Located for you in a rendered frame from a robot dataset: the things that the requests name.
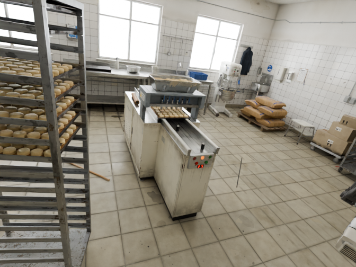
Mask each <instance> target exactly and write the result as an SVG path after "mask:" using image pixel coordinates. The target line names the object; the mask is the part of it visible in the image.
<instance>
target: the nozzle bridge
mask: <svg viewBox="0 0 356 267"><path fill-rule="evenodd" d="M164 96H165V99H164ZM162 98H163V100H164V102H163V104H161V101H162ZM167 98H168V100H169V99H170V101H169V102H168V104H166V101H167ZM172 98H173V100H174V99H175V100H174V102H173V104H171V103H172ZM139 99H140V112H139V116H140V117H141V119H145V114H146V108H149V107H150V106H161V107H186V108H192V109H191V114H190V116H191V117H192V118H193V119H197V116H198V111H199V108H200V109H203V108H204V103H205V100H206V95H204V94H202V93H200V92H199V91H197V90H195V91H194V93H180V92H161V91H155V90H154V89H153V88H152V86H148V85H140V86H139ZM177 99H179V100H180V101H179V103H178V104H176V102H177ZM182 99H183V101H184V102H183V104H181V102H182ZM184 99H185V100H184ZM187 99H188V101H189V99H190V101H189V103H188V104H187V105H186V101H187Z"/></svg>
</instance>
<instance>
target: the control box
mask: <svg viewBox="0 0 356 267"><path fill-rule="evenodd" d="M202 156H204V159H201V157H202ZM209 156H212V158H209ZM213 156H214V153H200V154H190V156H189V160H188V165H187V168H188V169H193V168H198V166H199V168H202V167H201V166H203V167H211V164H212V160H213ZM194 157H196V160H193V158H194ZM205 161H208V163H207V164H205ZM195 162H198V165H195Z"/></svg>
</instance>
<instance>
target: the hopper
mask: <svg viewBox="0 0 356 267"><path fill-rule="evenodd" d="M148 76H149V79H150V82H151V84H152V88H153V89H154V90H155V91H161V92H180V93H194V91H195V90H196V89H197V88H198V87H199V86H200V84H201V82H199V81H197V80H195V79H193V78H191V77H179V76H168V75H156V74H148ZM167 78H169V79H171V80H172V81H168V80H161V79H167ZM175 79H177V80H179V79H187V80H188V81H191V82H182V81H174V80H175Z"/></svg>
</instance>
